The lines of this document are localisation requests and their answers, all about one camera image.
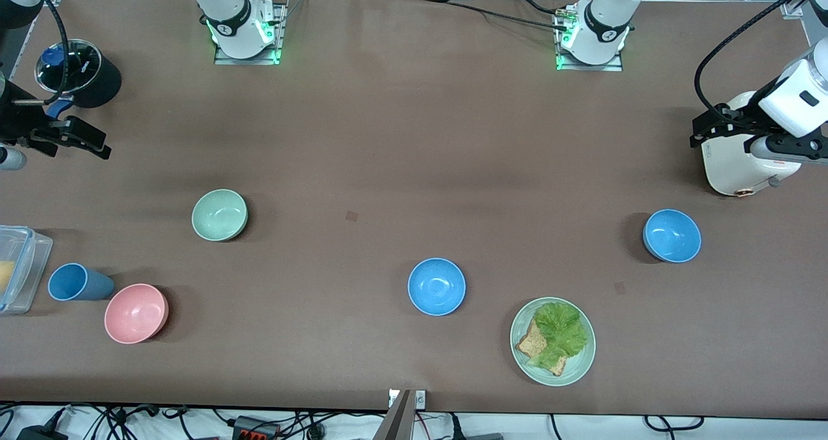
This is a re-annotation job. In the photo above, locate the blue bowl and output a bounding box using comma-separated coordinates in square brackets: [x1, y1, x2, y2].
[642, 208, 702, 263]
[408, 258, 466, 316]

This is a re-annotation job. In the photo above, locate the light green bowl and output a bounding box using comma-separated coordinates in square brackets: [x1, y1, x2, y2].
[191, 189, 248, 242]

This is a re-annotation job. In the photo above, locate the pink bowl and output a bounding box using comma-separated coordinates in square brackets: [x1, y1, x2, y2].
[104, 283, 169, 345]

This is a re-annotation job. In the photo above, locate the white toaster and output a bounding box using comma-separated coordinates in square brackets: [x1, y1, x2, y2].
[702, 91, 800, 198]

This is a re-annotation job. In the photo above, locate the black pot with glass lid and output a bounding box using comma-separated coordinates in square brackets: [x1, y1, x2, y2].
[34, 39, 122, 109]

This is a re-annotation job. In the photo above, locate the clear plastic container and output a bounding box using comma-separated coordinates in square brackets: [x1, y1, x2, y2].
[0, 225, 54, 316]

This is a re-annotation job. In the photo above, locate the blue cup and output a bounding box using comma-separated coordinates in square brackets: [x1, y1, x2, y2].
[48, 263, 116, 302]

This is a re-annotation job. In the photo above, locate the green lettuce leaf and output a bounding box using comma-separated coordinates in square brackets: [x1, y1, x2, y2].
[527, 302, 589, 369]

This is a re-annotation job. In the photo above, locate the light green plate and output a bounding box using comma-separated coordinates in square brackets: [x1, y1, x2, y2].
[510, 296, 596, 387]

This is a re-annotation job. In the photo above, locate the brown toast slice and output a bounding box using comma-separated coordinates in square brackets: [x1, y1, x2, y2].
[516, 319, 569, 377]

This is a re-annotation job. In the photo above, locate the black power adapter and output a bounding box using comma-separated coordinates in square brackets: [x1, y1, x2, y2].
[16, 425, 69, 440]

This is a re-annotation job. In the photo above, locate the red black power connector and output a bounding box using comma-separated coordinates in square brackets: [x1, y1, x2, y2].
[233, 415, 283, 440]

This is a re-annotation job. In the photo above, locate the grey metal bar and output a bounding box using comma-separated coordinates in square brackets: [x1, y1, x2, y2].
[371, 390, 415, 440]

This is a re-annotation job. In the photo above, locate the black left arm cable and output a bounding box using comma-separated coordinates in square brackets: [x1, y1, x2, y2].
[694, 0, 828, 127]

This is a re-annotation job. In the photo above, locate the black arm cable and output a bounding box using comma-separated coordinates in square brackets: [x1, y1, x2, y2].
[694, 0, 828, 127]
[23, 0, 71, 104]

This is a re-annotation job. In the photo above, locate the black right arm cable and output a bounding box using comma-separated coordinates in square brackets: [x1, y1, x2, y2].
[23, 0, 71, 104]

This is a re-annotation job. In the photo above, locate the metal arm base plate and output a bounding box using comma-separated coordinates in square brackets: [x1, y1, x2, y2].
[555, 6, 624, 72]
[213, 3, 283, 65]

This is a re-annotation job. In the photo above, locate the black table cable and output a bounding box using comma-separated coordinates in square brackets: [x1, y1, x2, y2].
[420, 0, 573, 33]

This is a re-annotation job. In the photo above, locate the black cable loop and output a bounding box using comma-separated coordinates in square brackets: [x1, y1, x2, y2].
[644, 415, 706, 432]

